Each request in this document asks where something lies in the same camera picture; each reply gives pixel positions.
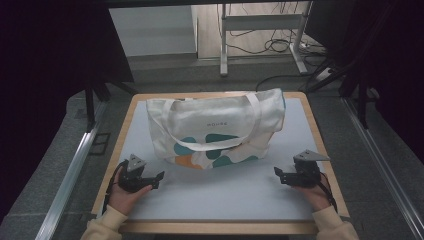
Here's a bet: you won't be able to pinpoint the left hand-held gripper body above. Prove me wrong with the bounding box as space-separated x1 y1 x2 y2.
117 153 155 194

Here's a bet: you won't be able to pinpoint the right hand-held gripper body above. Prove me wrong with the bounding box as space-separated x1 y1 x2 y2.
282 149 331 189

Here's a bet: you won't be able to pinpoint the white canvas tote bag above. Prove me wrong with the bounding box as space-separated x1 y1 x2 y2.
145 87 287 170

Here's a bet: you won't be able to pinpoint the person's left hand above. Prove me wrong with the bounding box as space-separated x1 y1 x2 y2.
107 173 154 216

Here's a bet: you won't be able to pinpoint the person's right hand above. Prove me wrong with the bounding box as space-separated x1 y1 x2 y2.
292 184 332 213

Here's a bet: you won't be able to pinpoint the black metal stand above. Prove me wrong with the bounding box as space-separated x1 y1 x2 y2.
82 78 138 133
304 59 381 130

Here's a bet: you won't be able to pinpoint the white power strip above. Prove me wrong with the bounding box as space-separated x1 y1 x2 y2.
314 67 335 83

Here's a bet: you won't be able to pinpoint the dark curtain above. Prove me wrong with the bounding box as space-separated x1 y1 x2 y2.
304 0 424 164
0 0 134 224

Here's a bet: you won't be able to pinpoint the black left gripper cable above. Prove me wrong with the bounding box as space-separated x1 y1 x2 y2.
101 159 130 215

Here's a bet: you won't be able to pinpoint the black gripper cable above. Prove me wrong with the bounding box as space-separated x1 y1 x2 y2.
318 171 339 214
101 159 130 215

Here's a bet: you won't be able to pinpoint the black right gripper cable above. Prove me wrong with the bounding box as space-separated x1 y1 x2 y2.
318 171 339 214

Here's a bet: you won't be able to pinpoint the aluminium floor rail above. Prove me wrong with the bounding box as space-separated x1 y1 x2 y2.
343 98 424 239
34 101 109 240

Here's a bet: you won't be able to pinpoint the black floor cables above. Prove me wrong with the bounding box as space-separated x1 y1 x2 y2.
216 1 334 93

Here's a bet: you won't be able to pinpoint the white metal desk frame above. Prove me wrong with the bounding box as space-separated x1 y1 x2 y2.
218 0 314 77

